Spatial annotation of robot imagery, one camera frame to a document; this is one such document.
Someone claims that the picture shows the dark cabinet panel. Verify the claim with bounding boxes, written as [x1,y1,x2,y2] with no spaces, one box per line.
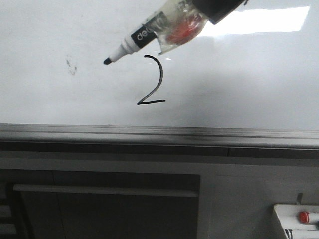
[0,169,200,239]

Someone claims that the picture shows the black striped marker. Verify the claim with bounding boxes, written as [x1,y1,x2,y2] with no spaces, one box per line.
[285,229,319,239]

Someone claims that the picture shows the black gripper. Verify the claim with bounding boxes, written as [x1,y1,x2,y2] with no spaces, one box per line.
[193,0,246,24]

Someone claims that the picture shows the black whiteboard marker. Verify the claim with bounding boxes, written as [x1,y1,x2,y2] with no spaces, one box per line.
[104,14,157,65]

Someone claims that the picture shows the red capped marker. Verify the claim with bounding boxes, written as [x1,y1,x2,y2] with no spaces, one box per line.
[298,211,319,224]

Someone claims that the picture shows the red object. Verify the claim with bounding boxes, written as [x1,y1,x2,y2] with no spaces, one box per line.
[144,0,208,55]

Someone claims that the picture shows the white marker tray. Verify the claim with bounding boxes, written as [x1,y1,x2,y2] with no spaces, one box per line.
[272,204,319,239]

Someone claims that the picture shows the white whiteboard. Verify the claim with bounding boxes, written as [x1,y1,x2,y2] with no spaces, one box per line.
[0,0,319,148]

